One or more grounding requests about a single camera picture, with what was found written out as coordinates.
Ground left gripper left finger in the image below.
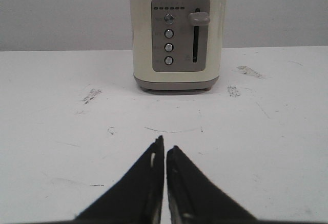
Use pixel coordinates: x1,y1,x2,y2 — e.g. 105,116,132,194
75,136,164,220

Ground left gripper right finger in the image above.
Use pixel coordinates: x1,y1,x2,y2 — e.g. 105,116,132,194
167,146,256,220

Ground cream and steel toaster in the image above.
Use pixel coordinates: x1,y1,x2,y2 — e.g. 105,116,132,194
130,0,227,91

